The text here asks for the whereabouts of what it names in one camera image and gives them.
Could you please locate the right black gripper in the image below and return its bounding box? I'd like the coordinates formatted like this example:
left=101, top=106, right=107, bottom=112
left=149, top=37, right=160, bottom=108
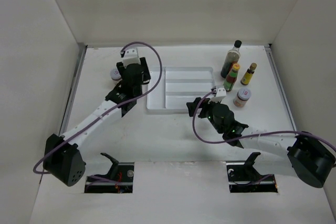
left=187, top=96, right=224, bottom=134

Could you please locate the spice jar white lid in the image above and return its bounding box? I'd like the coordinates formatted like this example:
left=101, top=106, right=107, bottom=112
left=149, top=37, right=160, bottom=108
left=233, top=88, right=251, bottom=108
left=110, top=68, right=122, bottom=81

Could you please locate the red chili sauce bottle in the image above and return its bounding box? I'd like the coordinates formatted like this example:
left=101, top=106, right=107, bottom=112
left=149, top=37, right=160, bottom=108
left=223, top=63, right=240, bottom=92

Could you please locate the small yellow label bottle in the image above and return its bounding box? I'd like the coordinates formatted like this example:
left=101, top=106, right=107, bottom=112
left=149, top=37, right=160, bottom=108
left=240, top=62, right=257, bottom=86

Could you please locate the tall dark sauce bottle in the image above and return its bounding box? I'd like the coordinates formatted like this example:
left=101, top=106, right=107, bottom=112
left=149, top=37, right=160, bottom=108
left=220, top=40, right=242, bottom=79

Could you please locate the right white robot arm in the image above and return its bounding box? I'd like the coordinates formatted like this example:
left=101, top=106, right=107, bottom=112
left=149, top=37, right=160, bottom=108
left=186, top=97, right=335, bottom=188

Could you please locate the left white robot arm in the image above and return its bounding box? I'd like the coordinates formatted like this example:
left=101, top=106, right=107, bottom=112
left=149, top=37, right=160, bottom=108
left=43, top=57, right=151, bottom=187

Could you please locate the white divided organizer tray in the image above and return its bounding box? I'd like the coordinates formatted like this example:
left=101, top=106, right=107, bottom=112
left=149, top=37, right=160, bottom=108
left=146, top=66, right=215, bottom=114

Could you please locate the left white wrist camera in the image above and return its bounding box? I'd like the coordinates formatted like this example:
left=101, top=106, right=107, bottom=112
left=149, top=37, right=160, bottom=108
left=121, top=48, right=141, bottom=68

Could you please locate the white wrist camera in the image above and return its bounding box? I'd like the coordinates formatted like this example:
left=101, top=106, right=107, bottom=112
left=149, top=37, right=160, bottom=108
left=210, top=86, right=227, bottom=103
left=121, top=48, right=141, bottom=68

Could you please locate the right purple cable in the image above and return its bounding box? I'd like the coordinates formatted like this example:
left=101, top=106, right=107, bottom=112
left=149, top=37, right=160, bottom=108
left=192, top=89, right=336, bottom=154

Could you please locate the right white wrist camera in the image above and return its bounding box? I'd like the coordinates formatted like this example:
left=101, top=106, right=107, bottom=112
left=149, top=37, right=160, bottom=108
left=210, top=86, right=227, bottom=103

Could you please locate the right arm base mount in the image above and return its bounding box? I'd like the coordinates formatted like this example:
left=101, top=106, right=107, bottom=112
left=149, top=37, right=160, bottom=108
left=226, top=152, right=278, bottom=193

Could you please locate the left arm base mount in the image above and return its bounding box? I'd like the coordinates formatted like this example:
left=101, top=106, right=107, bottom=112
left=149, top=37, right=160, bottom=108
left=84, top=153, right=135, bottom=194

